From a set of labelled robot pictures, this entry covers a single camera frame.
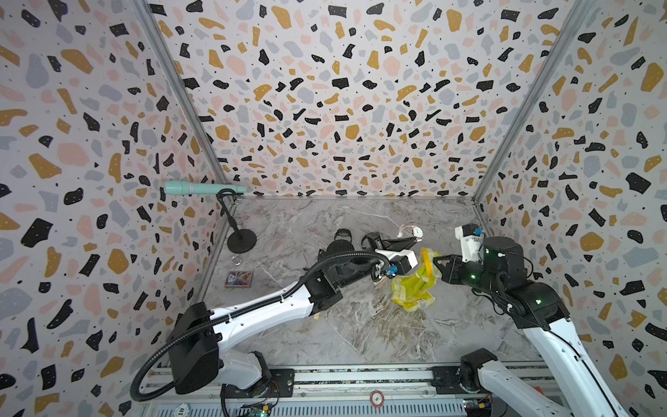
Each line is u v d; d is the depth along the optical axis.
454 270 0.59
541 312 0.44
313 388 0.73
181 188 0.75
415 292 0.83
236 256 0.98
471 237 0.60
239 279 0.92
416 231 0.60
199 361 0.38
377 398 0.72
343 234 1.06
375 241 0.56
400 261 0.48
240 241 1.04
